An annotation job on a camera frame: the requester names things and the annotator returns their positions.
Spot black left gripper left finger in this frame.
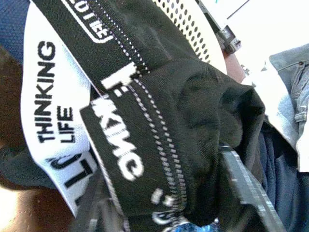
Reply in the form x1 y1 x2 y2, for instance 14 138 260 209
72 169 126 232

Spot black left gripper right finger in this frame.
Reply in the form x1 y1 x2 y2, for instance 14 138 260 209
221 142 288 232

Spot black underwear with white waistband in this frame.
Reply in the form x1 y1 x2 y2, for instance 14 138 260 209
20 0 266 232

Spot navy shirt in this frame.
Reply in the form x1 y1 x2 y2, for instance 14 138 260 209
259 125 309 232

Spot white garment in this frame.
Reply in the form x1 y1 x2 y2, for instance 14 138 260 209
241 59 309 173

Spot blue denim jeans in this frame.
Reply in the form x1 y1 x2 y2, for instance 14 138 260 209
269 43 309 126

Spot white perforated basket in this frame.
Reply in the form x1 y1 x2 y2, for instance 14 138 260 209
153 0 229 65

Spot blue mesh fabric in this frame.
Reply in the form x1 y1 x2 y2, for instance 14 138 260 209
0 0 31 65

